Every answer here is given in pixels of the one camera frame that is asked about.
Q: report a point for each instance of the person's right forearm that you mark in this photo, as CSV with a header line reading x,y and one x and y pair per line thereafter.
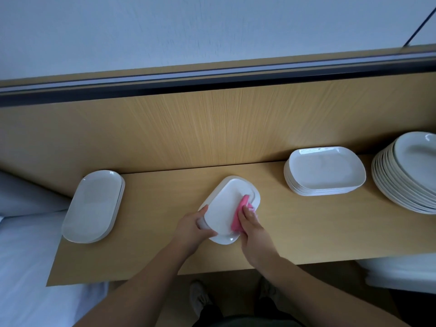
x,y
320,299

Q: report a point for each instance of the white bed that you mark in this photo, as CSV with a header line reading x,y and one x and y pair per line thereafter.
x,y
27,275

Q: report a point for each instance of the black wall rail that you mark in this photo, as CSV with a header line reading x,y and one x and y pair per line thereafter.
x,y
204,81

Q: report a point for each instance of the stack of white round plates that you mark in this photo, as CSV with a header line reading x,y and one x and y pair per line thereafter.
x,y
412,170

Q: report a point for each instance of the stack of white rectangular plates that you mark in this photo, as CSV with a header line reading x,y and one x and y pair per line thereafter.
x,y
327,168

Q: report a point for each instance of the pink cleaning cloth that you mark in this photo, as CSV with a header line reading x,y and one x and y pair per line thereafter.
x,y
236,218

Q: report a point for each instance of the person's left hand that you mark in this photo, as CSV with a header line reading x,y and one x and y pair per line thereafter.
x,y
193,233

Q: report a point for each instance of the person's right hand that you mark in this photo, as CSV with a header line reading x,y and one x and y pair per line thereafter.
x,y
257,241

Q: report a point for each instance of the person's left forearm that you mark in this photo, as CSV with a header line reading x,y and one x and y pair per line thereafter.
x,y
133,296

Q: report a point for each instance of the grey upholstered headboard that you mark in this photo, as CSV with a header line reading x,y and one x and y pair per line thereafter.
x,y
27,197

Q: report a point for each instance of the white glossy rectangular plate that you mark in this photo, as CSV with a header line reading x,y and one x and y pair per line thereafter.
x,y
225,201
92,206

